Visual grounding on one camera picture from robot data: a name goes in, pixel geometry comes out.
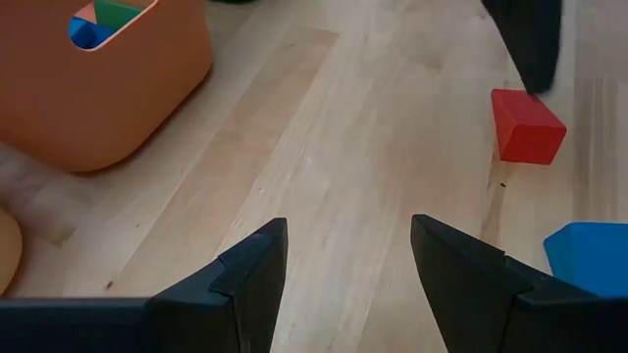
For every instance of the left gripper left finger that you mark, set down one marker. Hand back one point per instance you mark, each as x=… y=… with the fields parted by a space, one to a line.
x=245 y=294

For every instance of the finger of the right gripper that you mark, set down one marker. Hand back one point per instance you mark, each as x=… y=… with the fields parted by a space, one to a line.
x=532 y=39

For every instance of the blue rectangular block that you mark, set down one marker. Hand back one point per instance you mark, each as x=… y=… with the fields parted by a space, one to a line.
x=88 y=35

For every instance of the blue triangle block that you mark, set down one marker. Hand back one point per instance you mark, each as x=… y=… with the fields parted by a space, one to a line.
x=593 y=260

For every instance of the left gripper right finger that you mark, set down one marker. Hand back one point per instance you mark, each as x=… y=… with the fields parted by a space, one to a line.
x=456 y=284

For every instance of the green rectangular block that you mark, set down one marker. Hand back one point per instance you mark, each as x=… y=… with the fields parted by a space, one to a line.
x=118 y=12

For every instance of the red triangle block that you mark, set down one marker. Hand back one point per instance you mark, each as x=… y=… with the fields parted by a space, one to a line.
x=527 y=132

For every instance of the yellow plastic bin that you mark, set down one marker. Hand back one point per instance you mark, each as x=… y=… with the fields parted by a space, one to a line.
x=9 y=250

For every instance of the orange plastic bin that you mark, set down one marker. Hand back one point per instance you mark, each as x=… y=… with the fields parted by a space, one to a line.
x=98 y=108

